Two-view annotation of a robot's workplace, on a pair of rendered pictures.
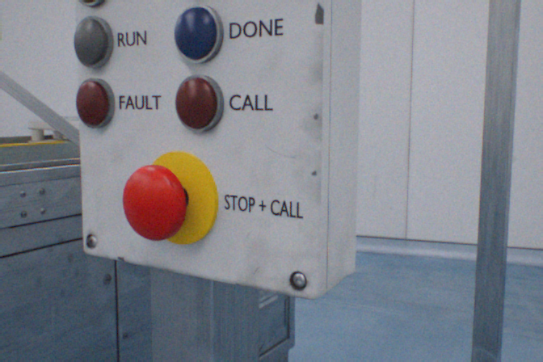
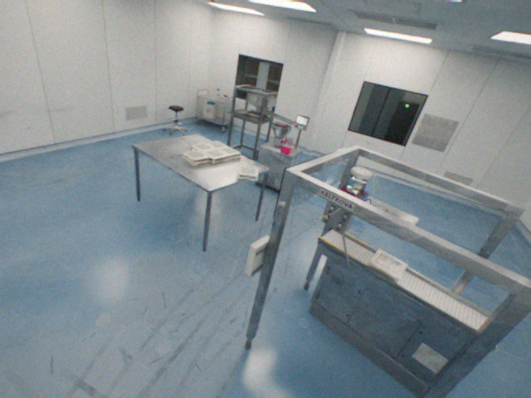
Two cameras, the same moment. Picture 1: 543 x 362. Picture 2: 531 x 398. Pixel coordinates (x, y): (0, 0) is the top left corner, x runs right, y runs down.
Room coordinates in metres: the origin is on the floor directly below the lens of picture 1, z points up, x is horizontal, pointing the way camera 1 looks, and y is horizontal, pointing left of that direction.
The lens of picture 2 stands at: (0.36, -1.38, 2.28)
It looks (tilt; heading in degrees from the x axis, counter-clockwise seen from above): 28 degrees down; 92
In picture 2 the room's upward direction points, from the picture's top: 12 degrees clockwise
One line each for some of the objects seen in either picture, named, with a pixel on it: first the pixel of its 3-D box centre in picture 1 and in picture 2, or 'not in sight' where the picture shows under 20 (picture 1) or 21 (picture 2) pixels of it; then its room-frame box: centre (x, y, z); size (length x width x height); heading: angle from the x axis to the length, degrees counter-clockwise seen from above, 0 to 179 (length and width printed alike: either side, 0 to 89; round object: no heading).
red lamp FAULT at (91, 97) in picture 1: (92, 103); not in sight; (0.35, 0.11, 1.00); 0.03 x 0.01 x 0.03; 58
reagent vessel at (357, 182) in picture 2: not in sight; (358, 179); (0.96, 0.62, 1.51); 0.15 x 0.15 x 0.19
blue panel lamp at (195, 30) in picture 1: (195, 33); not in sight; (0.30, 0.04, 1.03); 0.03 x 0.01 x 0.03; 58
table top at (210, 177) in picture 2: not in sight; (202, 157); (-0.71, 1.88, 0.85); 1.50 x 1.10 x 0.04; 151
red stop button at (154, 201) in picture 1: (171, 199); not in sight; (0.31, 0.06, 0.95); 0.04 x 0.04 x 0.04; 58
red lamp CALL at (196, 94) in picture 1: (196, 103); not in sight; (0.30, 0.04, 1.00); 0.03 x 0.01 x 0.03; 58
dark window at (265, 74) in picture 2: not in sight; (256, 81); (-0.82, 6.34, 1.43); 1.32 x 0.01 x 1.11; 162
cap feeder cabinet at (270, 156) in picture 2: not in sight; (277, 167); (0.27, 3.31, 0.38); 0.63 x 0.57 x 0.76; 162
